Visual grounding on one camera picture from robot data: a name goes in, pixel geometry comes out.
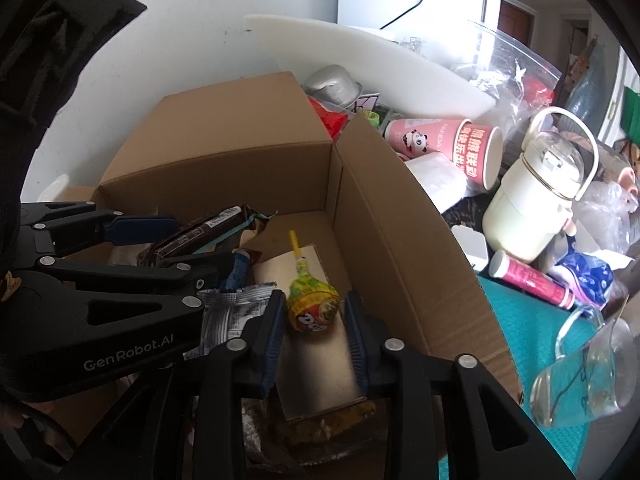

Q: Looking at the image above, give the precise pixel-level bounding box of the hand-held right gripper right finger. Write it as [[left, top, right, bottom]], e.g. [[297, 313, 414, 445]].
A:
[[342, 290, 576, 480]]

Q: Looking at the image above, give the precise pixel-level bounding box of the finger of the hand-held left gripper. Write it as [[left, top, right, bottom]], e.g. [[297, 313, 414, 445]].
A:
[[21, 201, 179, 257], [36, 251, 237, 298]]

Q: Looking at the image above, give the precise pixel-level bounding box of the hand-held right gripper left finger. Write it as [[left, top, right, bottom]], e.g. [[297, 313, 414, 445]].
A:
[[60, 289, 287, 480]]

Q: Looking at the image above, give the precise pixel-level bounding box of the silver foil packet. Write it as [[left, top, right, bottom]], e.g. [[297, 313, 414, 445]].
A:
[[182, 284, 278, 361]]

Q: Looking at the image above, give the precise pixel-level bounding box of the yellow green lollipop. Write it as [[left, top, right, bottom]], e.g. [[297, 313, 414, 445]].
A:
[[286, 230, 342, 333]]

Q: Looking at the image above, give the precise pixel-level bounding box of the brown chocolate packet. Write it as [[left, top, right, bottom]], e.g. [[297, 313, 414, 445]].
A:
[[137, 204, 258, 266]]

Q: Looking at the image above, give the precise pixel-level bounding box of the blue tablet tube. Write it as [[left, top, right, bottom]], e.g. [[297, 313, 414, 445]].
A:
[[220, 250, 251, 292]]

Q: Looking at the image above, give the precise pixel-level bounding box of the brown cardboard box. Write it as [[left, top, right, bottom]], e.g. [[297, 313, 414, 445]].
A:
[[50, 71, 523, 480]]

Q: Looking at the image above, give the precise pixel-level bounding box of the person's left hand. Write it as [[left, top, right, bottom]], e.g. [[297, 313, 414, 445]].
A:
[[0, 401, 49, 432]]

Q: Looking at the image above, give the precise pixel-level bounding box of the white charger plug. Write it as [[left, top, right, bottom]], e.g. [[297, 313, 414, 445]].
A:
[[450, 225, 493, 273]]

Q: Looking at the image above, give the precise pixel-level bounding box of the black fabric cover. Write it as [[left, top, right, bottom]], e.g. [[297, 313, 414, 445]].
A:
[[0, 0, 148, 281]]

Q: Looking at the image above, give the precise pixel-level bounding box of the white tissue roll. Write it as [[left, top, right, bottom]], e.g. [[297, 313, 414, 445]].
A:
[[404, 152, 468, 213]]

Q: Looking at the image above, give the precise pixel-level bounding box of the pink tablet tube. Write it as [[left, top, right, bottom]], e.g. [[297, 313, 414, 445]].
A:
[[488, 250, 576, 309]]

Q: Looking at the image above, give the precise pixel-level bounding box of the red plastic item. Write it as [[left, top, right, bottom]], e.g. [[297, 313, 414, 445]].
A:
[[307, 97, 348, 141]]

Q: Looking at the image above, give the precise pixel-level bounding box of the pink paper cup red label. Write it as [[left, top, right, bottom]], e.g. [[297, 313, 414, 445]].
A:
[[452, 122, 504, 197]]

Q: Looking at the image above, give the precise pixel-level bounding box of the metal bowl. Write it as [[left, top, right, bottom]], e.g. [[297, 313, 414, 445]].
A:
[[302, 64, 363, 108]]

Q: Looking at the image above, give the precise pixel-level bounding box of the clear glass cup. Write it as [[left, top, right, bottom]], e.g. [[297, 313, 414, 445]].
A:
[[530, 305, 640, 429]]

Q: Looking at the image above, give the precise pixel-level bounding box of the blue patterned packet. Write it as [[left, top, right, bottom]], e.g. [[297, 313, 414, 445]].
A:
[[552, 252, 616, 308]]

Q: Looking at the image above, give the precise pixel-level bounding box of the white foam board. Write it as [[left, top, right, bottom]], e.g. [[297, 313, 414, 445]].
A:
[[244, 14, 496, 126]]

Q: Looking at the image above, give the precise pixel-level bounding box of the white plastic bag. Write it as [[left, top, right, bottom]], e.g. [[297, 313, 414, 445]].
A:
[[575, 180, 633, 256]]

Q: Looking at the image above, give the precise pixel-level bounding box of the pink plush toy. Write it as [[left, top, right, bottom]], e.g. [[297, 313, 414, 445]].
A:
[[600, 140, 640, 191]]

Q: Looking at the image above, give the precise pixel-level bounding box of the brown wooden door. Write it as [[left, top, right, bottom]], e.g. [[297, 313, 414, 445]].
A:
[[497, 0, 531, 46]]

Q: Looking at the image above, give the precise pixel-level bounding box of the green tote bag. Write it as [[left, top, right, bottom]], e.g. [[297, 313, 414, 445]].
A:
[[620, 87, 640, 133]]

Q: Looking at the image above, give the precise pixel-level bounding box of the cream water bottle with handle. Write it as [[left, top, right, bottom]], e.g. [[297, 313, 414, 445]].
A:
[[482, 106, 600, 263]]

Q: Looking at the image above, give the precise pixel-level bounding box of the black power cable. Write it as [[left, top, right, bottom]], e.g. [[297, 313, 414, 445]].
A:
[[380, 0, 436, 31]]

